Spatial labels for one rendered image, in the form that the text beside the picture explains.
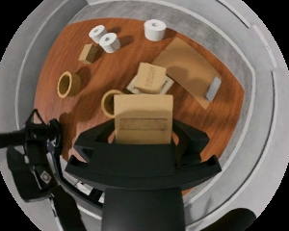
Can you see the small wooden pallet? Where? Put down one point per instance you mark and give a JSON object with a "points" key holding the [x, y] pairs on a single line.
{"points": [[162, 90]]}

